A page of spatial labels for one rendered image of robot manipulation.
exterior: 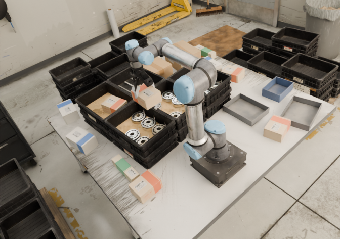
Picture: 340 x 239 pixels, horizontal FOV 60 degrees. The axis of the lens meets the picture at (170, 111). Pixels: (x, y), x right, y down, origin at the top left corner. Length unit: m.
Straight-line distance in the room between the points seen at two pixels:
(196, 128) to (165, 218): 0.55
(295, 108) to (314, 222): 0.87
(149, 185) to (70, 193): 1.33
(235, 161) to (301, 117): 0.68
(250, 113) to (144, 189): 0.97
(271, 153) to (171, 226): 0.77
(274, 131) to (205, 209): 0.69
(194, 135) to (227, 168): 0.33
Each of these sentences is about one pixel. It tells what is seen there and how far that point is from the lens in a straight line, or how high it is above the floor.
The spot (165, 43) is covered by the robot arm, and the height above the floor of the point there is 1.44.
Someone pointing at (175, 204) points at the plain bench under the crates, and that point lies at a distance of 1.76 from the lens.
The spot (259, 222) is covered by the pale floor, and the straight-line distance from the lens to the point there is 2.50.
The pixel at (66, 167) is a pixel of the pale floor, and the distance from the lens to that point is 3.20.
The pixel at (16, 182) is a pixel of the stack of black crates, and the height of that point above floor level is 0.49.
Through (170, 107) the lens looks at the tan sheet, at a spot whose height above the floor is 0.83.
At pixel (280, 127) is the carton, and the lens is 2.04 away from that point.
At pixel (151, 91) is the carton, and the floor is 1.13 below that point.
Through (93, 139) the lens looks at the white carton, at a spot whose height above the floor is 0.78.
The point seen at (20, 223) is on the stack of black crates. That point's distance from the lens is 2.49.
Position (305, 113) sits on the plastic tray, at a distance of 2.28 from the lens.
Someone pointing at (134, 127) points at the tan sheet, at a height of 0.83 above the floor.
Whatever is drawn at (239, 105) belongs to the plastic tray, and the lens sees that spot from 2.30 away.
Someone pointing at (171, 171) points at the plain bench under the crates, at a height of 0.70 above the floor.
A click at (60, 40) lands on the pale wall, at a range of 5.12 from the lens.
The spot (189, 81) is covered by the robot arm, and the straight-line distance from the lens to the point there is 1.30.
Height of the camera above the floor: 2.18
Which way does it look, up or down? 40 degrees down
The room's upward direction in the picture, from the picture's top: 11 degrees counter-clockwise
